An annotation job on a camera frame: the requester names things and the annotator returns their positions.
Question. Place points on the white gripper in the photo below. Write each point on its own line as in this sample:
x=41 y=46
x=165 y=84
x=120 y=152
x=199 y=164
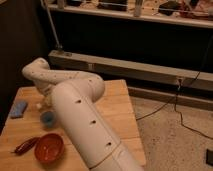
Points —
x=45 y=89

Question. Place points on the white plastic bottle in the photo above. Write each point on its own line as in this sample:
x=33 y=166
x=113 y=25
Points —
x=44 y=103

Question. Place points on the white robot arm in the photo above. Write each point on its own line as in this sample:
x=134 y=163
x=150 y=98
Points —
x=73 y=95

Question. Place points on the red ceramic bowl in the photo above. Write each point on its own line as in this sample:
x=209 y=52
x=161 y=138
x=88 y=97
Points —
x=49 y=148

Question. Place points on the blue cup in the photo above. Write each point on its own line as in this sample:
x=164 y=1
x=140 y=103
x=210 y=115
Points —
x=47 y=119

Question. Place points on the blue sponge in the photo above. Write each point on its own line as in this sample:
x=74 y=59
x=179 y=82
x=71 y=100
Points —
x=17 y=110

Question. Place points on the grey metal beam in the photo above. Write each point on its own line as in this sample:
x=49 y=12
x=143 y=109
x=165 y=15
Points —
x=136 y=70

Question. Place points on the metal pole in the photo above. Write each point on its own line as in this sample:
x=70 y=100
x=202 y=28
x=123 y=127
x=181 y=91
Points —
x=58 y=45

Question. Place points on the dark red chili pepper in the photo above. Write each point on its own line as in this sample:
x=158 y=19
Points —
x=25 y=146

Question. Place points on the wooden shelf with clutter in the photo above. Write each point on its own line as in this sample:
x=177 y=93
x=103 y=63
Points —
x=194 y=13

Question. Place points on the black box on floor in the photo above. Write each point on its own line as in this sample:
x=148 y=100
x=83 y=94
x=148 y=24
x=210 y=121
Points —
x=209 y=157

